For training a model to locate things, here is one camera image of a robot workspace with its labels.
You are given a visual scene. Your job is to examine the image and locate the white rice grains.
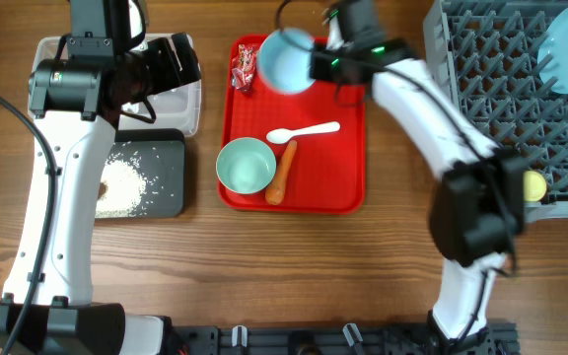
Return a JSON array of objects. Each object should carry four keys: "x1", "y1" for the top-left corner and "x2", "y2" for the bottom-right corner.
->
[{"x1": 95, "y1": 141, "x2": 177, "y2": 218}]

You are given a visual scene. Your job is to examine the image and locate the red serving tray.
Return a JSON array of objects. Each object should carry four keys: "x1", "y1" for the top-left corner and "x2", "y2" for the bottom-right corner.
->
[{"x1": 216, "y1": 34, "x2": 367, "y2": 215}]

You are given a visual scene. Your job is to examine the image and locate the white plastic spoon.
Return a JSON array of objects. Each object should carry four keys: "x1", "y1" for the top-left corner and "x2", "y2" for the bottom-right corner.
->
[{"x1": 266, "y1": 121, "x2": 340, "y2": 144}]

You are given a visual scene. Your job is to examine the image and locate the light blue bowl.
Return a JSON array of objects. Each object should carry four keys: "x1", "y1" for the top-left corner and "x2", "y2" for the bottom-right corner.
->
[{"x1": 257, "y1": 29, "x2": 315, "y2": 95}]

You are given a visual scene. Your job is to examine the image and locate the orange carrot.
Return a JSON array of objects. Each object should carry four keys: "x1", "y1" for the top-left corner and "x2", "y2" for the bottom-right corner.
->
[{"x1": 265, "y1": 140, "x2": 298, "y2": 205}]

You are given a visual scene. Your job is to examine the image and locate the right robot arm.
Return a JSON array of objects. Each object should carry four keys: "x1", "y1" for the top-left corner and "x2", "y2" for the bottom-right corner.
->
[{"x1": 311, "y1": 1, "x2": 527, "y2": 354}]

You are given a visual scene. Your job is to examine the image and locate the black rectangular tray bin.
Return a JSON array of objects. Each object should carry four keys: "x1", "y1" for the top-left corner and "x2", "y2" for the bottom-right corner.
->
[{"x1": 94, "y1": 128, "x2": 187, "y2": 220}]

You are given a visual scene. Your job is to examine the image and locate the clear plastic bin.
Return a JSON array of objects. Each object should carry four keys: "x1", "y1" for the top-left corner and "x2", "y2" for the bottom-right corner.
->
[{"x1": 32, "y1": 34, "x2": 202, "y2": 137}]

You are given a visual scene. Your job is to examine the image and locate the yellow plastic cup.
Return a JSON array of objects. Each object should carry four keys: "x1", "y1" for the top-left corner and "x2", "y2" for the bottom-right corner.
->
[{"x1": 524, "y1": 171, "x2": 547, "y2": 202}]

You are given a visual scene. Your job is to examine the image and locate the mint green bowl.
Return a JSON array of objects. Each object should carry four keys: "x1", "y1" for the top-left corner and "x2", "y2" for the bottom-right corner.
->
[{"x1": 216, "y1": 137, "x2": 277, "y2": 194}]

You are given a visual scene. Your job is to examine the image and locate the grey dishwasher rack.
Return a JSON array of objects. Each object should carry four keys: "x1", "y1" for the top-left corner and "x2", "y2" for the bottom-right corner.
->
[{"x1": 423, "y1": 0, "x2": 568, "y2": 222}]

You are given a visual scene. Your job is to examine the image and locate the brown food scrap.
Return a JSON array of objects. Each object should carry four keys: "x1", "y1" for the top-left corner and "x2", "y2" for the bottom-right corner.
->
[{"x1": 98, "y1": 182, "x2": 107, "y2": 199}]

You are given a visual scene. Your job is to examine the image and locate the red candy wrapper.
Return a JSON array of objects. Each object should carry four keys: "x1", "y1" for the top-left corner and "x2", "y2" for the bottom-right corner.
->
[{"x1": 231, "y1": 43, "x2": 259, "y2": 93}]

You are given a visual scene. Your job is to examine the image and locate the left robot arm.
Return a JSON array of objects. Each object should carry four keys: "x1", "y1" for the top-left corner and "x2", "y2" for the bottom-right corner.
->
[{"x1": 0, "y1": 1, "x2": 201, "y2": 354}]

